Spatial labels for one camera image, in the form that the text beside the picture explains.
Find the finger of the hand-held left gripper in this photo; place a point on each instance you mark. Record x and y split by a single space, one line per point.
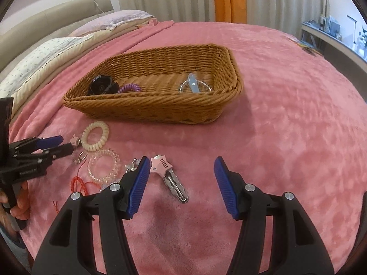
48 141
57 151

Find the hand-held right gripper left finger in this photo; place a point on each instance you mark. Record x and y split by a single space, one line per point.
139 187

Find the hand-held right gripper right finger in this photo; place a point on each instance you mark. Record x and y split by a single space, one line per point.
226 189

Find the small pink star hair clip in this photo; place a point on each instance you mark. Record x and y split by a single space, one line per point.
75 141

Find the pink star metal hair clip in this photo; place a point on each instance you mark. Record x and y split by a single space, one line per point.
169 177

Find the brown wicker basket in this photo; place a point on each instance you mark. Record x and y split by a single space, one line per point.
160 91

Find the person's left hand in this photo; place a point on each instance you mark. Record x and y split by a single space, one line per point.
21 206

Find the clear crystal hairpin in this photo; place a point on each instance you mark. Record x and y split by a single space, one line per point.
131 164

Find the black hair claw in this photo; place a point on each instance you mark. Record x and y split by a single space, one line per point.
101 86

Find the white floral pillow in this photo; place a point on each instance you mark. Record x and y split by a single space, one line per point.
37 60

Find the pink fleece blanket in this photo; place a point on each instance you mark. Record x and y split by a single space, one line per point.
272 120

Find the light blue hair clip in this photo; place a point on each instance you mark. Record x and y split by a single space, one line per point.
192 83

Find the beige padded headboard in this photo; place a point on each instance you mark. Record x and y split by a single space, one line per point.
43 17

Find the cream quilt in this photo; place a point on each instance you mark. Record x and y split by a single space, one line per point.
114 33

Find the lilac pillow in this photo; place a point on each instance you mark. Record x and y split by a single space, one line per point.
120 18

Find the white pleated curtain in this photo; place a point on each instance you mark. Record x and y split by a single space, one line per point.
272 0

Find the row of books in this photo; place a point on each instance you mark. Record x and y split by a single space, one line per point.
331 24

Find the white desk lamp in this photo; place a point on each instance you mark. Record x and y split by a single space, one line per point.
354 28

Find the grey wall desk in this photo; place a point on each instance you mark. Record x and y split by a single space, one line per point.
332 41

